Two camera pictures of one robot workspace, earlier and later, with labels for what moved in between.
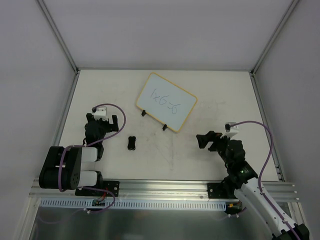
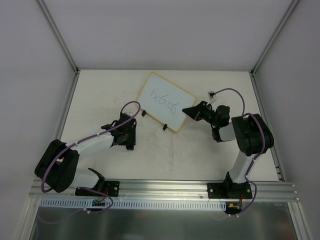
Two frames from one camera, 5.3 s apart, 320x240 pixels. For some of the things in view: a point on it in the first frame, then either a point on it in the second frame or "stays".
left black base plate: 113,186 stays
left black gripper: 101,123 to 130,137
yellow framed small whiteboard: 165,102 stays
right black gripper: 212,142 to 202,112
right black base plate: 217,191 stays
